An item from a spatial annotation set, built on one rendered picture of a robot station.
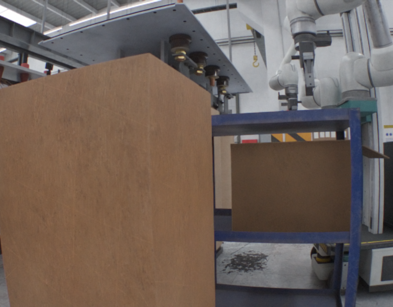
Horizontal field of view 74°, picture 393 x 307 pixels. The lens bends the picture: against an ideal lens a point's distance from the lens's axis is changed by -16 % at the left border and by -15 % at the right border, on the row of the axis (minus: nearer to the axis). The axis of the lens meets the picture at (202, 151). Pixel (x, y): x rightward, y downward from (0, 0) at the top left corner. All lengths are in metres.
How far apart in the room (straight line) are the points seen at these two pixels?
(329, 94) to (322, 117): 1.15
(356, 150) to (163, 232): 0.64
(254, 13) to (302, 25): 6.68
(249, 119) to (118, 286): 0.64
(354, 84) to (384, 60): 0.20
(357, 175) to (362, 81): 0.79
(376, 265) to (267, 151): 0.96
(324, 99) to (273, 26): 5.39
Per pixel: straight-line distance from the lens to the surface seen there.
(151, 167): 0.41
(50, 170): 0.52
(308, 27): 1.04
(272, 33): 7.28
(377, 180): 1.78
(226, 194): 2.21
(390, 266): 1.72
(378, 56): 1.58
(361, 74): 1.62
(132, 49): 1.65
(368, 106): 1.60
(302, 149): 0.97
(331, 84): 2.08
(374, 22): 1.57
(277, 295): 1.48
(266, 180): 0.98
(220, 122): 0.95
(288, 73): 1.97
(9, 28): 11.00
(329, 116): 0.92
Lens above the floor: 0.77
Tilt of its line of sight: 1 degrees up
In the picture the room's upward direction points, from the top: 1 degrees counter-clockwise
